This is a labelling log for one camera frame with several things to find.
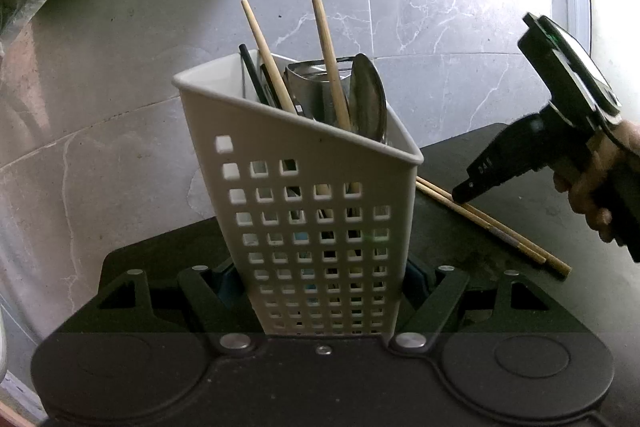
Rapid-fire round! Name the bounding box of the wooden chopstick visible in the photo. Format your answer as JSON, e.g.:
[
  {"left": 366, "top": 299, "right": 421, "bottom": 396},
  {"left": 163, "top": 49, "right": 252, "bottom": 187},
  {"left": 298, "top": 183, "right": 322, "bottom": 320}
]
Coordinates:
[
  {"left": 305, "top": 0, "right": 352, "bottom": 130},
  {"left": 414, "top": 183, "right": 547, "bottom": 264},
  {"left": 416, "top": 176, "right": 572, "bottom": 277},
  {"left": 241, "top": 0, "right": 299, "bottom": 115}
]

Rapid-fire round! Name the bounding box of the person's right hand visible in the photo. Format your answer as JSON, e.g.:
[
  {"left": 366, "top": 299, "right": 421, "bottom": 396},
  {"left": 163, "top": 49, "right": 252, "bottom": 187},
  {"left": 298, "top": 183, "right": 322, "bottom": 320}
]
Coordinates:
[{"left": 552, "top": 121, "right": 640, "bottom": 244}]

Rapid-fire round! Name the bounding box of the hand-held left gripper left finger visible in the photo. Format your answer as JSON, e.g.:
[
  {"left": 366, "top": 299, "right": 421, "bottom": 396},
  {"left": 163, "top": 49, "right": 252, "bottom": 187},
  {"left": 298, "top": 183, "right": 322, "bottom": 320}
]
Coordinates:
[{"left": 96, "top": 259, "right": 262, "bottom": 355}]

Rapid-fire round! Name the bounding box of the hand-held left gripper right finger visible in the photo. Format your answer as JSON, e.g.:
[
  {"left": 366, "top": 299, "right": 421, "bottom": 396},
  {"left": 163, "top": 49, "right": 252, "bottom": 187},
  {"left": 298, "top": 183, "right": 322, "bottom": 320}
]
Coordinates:
[{"left": 384, "top": 256, "right": 577, "bottom": 354}]

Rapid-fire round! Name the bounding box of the metal spoon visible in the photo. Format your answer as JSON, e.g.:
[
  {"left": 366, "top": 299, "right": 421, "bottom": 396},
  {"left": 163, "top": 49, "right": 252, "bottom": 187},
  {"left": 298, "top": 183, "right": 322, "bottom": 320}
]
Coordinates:
[{"left": 348, "top": 53, "right": 389, "bottom": 144}]

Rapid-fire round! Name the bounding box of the metal spatula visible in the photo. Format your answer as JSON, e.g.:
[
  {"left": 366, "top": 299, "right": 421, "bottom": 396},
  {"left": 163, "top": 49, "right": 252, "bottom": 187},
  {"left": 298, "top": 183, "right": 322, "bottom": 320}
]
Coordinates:
[{"left": 284, "top": 58, "right": 353, "bottom": 124}]

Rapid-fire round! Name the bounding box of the white perforated utensil holder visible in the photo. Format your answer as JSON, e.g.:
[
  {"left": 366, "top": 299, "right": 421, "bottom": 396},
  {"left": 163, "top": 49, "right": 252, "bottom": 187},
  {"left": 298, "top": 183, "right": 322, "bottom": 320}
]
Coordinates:
[{"left": 171, "top": 49, "right": 424, "bottom": 338}]

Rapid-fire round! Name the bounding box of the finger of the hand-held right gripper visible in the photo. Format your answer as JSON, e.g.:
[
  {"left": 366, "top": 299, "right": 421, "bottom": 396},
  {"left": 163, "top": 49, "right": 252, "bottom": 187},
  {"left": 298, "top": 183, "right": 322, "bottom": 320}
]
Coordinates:
[{"left": 452, "top": 118, "right": 552, "bottom": 206}]

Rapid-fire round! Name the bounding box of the black chopstick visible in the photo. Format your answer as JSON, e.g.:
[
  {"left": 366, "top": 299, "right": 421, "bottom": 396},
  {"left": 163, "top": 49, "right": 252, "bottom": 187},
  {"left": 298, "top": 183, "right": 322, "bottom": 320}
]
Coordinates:
[{"left": 238, "top": 44, "right": 269, "bottom": 106}]

